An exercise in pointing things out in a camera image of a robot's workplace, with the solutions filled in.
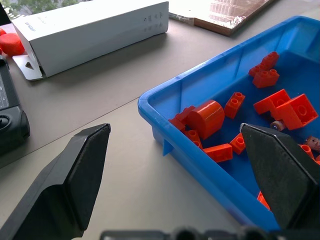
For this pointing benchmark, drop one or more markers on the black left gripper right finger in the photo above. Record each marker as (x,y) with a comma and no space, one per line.
(280,172)

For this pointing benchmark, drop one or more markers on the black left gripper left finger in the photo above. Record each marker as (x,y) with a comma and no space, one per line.
(75,175)

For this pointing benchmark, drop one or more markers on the long white cardboard box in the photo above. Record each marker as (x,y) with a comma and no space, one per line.
(92,35)

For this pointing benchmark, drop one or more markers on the red brick fragment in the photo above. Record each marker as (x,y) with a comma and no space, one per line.
(263,200)

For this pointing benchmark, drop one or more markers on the red round stud brick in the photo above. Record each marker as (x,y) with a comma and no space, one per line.
(308,151)

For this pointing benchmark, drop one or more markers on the red small brick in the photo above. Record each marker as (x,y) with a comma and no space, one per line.
(238,143)

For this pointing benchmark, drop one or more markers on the red hollow square brick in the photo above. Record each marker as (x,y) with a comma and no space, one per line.
(271,101)
(297,112)

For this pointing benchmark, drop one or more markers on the red sloped brick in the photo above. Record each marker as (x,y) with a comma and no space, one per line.
(218,153)

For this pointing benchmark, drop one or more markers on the red two-stud brick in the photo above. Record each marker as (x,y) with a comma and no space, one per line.
(234,105)

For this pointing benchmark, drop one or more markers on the blue plastic bin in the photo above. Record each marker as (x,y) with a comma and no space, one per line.
(225,105)

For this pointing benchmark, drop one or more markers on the red cylinder block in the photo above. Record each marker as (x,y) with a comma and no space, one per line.
(208,118)

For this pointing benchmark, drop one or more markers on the black remote controller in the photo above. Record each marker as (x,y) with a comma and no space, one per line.
(10,112)

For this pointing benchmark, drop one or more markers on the red studded brick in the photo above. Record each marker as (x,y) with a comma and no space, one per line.
(193,137)

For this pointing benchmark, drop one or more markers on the red four-stud brick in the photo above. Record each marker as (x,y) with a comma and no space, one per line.
(265,78)

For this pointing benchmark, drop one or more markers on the red stacked brick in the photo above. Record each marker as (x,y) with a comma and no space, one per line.
(265,63)

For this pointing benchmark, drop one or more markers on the red stepped brick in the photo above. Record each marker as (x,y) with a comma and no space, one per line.
(180,120)

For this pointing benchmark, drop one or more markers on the red round plastic piece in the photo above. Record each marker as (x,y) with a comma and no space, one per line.
(11,44)

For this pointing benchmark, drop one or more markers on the brown wooden board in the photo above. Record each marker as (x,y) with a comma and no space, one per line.
(225,15)

